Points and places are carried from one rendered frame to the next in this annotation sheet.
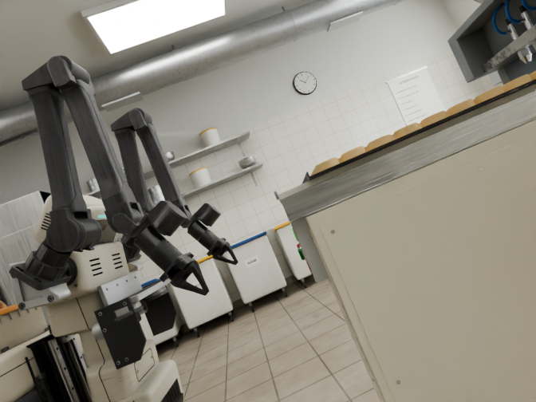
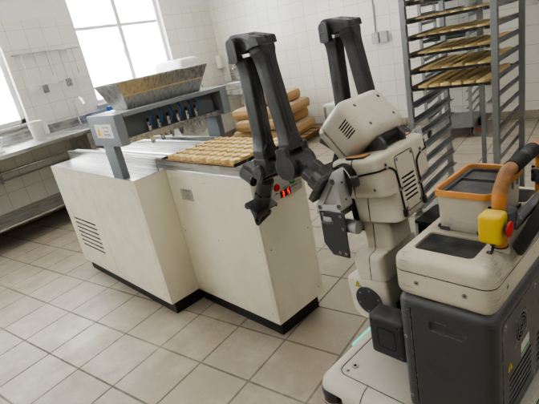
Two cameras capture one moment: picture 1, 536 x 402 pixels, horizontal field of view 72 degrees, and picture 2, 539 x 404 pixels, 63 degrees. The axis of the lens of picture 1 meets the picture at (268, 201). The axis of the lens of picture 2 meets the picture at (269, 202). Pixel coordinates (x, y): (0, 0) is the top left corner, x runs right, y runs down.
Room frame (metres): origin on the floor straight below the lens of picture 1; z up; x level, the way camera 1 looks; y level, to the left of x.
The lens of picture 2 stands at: (2.24, 1.30, 1.36)
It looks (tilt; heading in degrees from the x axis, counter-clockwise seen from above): 20 degrees down; 227
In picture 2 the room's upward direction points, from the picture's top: 12 degrees counter-clockwise
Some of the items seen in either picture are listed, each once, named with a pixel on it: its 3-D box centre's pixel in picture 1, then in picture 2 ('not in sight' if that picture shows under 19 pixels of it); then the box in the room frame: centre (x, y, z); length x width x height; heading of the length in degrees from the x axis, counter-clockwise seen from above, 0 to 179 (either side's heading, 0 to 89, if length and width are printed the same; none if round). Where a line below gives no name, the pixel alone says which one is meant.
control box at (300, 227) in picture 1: (307, 244); (281, 181); (0.89, -0.05, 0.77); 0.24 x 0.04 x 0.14; 177
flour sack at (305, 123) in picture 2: not in sight; (293, 127); (-2.33, -2.81, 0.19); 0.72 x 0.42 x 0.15; 12
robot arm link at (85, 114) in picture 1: (99, 147); (339, 82); (0.86, 0.32, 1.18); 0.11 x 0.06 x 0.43; 177
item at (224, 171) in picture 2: not in sight; (141, 159); (0.99, -1.03, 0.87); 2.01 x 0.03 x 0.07; 87
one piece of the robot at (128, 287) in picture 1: (135, 310); (358, 212); (1.08, 0.48, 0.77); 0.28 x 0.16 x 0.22; 177
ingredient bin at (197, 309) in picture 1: (203, 293); not in sight; (4.26, 1.10, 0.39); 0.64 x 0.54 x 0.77; 8
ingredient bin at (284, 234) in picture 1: (305, 248); not in sight; (4.43, -0.19, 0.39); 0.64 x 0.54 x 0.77; 5
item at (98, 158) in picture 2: not in sight; (105, 159); (1.04, -1.40, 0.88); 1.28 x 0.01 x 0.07; 87
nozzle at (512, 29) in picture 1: (509, 35); (151, 126); (1.01, -0.80, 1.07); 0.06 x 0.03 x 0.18; 87
